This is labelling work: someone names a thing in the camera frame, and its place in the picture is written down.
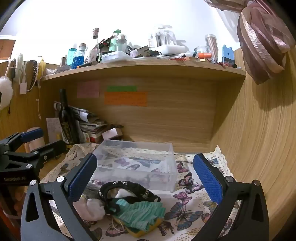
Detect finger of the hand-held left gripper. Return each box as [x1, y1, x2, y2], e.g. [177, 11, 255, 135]
[0, 128, 44, 151]
[30, 140, 68, 163]

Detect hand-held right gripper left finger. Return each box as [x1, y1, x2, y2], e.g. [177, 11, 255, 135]
[20, 153, 100, 241]

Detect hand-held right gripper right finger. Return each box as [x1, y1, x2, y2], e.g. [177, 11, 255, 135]
[193, 153, 270, 241]

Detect white cloth pouch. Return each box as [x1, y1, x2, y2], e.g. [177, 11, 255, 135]
[74, 188, 137, 220]

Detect black white beaded bracelet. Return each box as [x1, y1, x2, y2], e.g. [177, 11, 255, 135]
[98, 180, 161, 215]

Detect clear plastic box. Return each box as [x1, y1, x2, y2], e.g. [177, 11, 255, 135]
[89, 139, 178, 193]

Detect yellow plush toy green ruffle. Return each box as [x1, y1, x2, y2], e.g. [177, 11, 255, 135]
[113, 199, 166, 232]

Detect yellow green sponge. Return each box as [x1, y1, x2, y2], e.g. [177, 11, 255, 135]
[112, 217, 165, 239]

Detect white handwritten note paper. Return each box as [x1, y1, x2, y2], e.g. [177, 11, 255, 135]
[46, 118, 61, 143]

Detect dark wine bottle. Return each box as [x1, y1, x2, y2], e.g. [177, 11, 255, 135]
[58, 89, 80, 145]

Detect butterfly print tablecloth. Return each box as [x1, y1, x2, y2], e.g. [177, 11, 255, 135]
[39, 142, 242, 241]

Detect stack of magazines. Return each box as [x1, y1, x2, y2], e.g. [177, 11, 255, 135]
[54, 101, 109, 144]

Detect white fluffy plush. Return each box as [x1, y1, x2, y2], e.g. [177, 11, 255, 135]
[0, 76, 14, 110]

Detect small white card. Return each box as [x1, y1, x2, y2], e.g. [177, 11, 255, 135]
[102, 127, 123, 141]

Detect black patterned hanging headband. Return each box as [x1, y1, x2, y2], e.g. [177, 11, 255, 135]
[27, 60, 38, 92]

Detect yellow hanging headband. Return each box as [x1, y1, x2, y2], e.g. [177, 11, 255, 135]
[37, 58, 45, 79]

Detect pink sticky note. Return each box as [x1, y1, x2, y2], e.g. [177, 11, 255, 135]
[77, 81, 100, 98]

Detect orange sticky note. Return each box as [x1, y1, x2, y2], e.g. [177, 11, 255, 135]
[104, 91, 148, 107]

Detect teal plastic bottle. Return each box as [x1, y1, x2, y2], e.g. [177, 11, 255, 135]
[68, 47, 77, 65]

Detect blue glass bottle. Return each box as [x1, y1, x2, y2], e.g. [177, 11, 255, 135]
[72, 43, 88, 69]

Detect green sticky note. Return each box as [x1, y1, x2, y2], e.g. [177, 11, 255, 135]
[106, 86, 137, 92]

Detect white lidded plastic case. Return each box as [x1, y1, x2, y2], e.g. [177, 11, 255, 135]
[102, 51, 133, 63]

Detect clear bottle with cork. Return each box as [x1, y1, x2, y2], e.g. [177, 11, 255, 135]
[92, 28, 100, 63]

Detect mint green pump bottle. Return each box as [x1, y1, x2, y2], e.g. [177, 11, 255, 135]
[109, 29, 122, 52]

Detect small clear glass bottle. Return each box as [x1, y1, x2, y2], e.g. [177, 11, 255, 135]
[116, 35, 127, 53]

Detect small blue box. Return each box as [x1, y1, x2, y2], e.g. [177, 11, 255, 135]
[221, 45, 234, 63]

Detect short glass jar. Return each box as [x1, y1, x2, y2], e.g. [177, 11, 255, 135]
[194, 46, 211, 55]

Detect tall clear jar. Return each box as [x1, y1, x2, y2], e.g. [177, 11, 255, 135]
[205, 34, 219, 63]

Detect flat white box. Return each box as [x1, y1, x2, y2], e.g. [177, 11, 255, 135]
[154, 44, 186, 55]

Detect pink curtain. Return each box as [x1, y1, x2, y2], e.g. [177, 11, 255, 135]
[203, 0, 290, 85]

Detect clear acrylic organizer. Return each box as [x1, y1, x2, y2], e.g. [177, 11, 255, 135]
[149, 24, 177, 48]

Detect white earphone cord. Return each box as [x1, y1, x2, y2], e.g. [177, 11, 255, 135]
[36, 86, 42, 120]

